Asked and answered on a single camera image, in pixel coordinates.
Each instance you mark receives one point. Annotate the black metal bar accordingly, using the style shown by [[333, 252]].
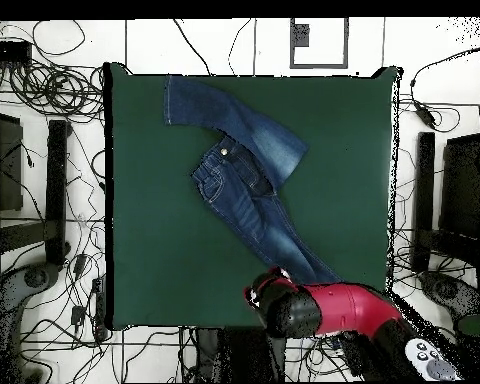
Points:
[[56, 192], [423, 200]]

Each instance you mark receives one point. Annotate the grey square frame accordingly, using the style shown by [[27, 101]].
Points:
[[319, 64]]

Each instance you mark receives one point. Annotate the dark green table cloth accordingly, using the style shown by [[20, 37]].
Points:
[[164, 260]]

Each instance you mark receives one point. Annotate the black flat box device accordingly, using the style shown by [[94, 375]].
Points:
[[6, 50]]

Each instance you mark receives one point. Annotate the black power adapter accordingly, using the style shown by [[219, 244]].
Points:
[[426, 112]]

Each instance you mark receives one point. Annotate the black case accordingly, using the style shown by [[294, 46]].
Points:
[[4, 164], [462, 188]]

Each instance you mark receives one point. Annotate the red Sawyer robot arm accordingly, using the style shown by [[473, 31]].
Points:
[[352, 308]]

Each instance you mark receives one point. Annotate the small black plug adapter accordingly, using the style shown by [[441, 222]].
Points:
[[78, 315]]

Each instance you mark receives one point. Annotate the black power strip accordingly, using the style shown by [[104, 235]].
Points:
[[100, 308]]

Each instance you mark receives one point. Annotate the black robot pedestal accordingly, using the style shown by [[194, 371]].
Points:
[[232, 356]]

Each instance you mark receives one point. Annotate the blue denim jeans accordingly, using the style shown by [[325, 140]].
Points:
[[232, 180]]

